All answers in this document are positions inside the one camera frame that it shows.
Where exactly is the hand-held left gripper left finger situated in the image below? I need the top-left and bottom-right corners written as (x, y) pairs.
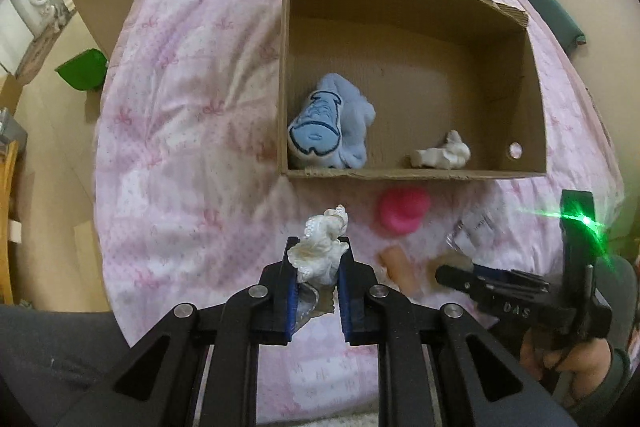
top-left (60, 236), bottom-right (302, 427)

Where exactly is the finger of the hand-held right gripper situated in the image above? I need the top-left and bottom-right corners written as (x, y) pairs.
top-left (435, 266), bottom-right (483, 305)
top-left (472, 263), bottom-right (551, 294)

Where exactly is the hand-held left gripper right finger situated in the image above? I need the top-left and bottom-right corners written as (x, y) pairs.
top-left (337, 236), bottom-right (581, 427)

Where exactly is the clear plastic bag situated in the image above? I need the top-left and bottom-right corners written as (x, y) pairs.
top-left (436, 212), bottom-right (506, 273)

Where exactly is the brown cardboard box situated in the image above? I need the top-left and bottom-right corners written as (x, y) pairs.
top-left (277, 0), bottom-right (548, 182)

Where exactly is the person's right forearm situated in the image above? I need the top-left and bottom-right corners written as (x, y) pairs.
top-left (592, 254), bottom-right (640, 410)

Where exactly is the beige soft toy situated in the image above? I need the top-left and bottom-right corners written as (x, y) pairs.
top-left (378, 247), bottom-right (426, 295)

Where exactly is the pink soft toy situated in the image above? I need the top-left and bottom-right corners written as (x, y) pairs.
top-left (377, 188), bottom-right (432, 237)

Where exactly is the person's right hand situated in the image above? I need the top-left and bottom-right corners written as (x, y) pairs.
top-left (519, 332), bottom-right (617, 404)

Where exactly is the clear plastic wrapper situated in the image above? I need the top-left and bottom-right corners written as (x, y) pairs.
top-left (292, 284), bottom-right (337, 333)

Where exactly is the light blue printed sock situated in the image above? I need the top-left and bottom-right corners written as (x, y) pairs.
top-left (287, 73), bottom-right (377, 170)

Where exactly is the person's grey trouser leg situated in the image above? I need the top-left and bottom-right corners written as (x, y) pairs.
top-left (0, 304), bottom-right (132, 427)

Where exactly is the pink printed blanket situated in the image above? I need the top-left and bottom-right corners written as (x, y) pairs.
top-left (92, 0), bottom-right (626, 425)

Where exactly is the green dustpan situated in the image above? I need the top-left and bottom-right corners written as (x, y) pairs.
top-left (55, 48), bottom-right (108, 92)

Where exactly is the tall cardboard box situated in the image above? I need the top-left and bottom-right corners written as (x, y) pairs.
top-left (70, 0), bottom-right (142, 58)

